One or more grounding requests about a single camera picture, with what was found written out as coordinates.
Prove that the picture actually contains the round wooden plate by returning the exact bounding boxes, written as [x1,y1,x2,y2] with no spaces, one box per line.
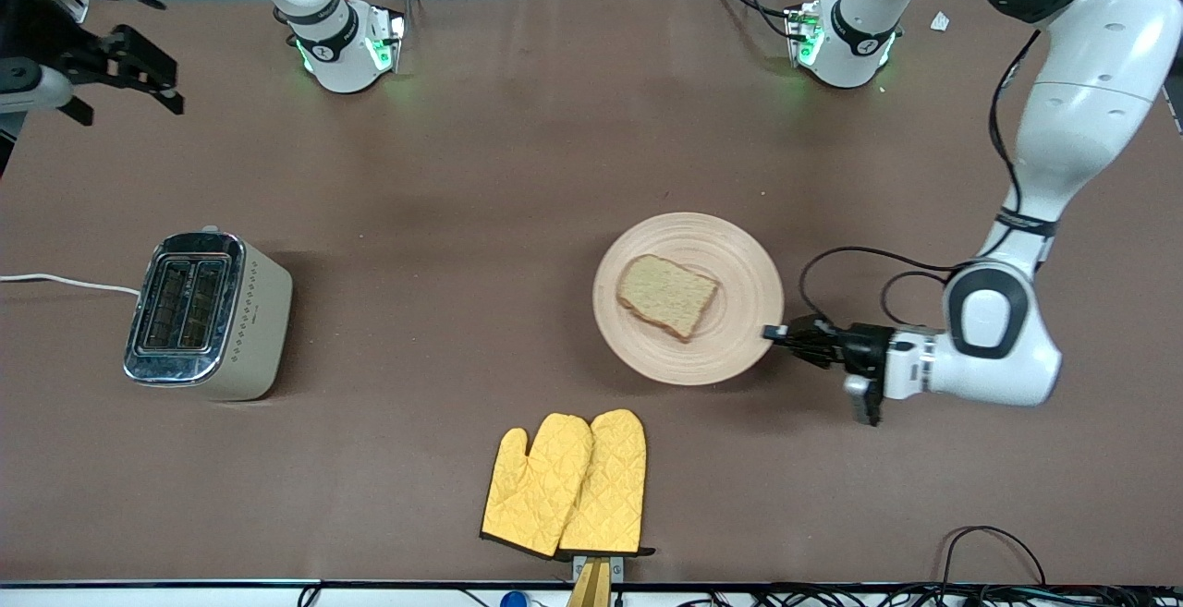
[592,212,786,387]

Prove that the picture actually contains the brown bread slice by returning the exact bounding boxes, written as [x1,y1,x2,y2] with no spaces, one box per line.
[616,254,720,342]

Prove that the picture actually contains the chrome and beige toaster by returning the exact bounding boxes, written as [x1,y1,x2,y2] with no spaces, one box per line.
[123,225,294,403]

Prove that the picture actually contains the yellow quilted oven mitt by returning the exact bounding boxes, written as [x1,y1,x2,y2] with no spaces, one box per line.
[481,413,594,559]
[557,408,655,557]

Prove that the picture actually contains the brown table cover sheet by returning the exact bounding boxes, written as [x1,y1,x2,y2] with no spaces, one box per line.
[0,0,1183,587]

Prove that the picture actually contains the white toaster power cable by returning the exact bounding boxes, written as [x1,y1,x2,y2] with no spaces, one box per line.
[0,273,141,297]

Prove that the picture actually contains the black looped cable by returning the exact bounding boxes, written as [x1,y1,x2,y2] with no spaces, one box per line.
[941,526,1050,589]

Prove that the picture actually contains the black cable bundle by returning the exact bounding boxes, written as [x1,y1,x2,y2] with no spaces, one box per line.
[739,584,1183,607]

